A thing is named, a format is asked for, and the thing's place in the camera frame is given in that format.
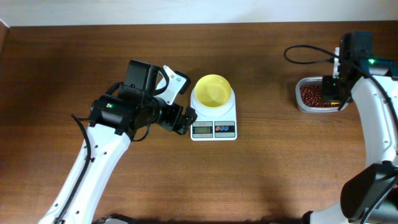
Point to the clear plastic food container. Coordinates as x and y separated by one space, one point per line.
306 109

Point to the white digital kitchen scale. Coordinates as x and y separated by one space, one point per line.
214 124

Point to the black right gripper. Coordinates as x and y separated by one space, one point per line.
331 92

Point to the yellow plastic bowl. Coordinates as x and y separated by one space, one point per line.
213 91

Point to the red azuki beans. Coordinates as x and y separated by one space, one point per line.
311 96

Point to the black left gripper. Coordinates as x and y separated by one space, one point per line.
179 120

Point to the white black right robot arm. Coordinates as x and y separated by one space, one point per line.
371 83

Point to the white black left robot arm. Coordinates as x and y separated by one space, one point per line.
145 97

